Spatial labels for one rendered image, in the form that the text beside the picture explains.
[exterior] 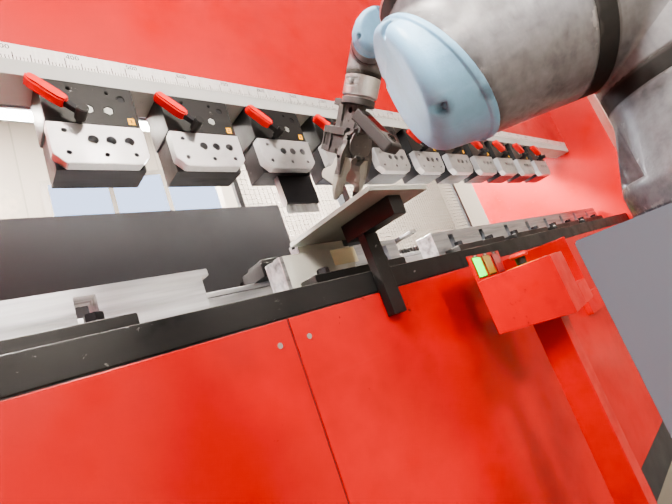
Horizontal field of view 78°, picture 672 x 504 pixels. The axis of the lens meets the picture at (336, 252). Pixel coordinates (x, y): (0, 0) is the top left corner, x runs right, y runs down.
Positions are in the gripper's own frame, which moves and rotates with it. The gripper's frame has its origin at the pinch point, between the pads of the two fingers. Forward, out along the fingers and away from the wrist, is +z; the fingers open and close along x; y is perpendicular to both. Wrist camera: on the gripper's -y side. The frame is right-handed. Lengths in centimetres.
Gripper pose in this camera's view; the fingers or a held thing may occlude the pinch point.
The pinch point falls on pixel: (348, 195)
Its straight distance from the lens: 91.0
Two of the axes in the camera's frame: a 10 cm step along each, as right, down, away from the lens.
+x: -6.5, 0.6, -7.6
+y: -7.4, -2.9, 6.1
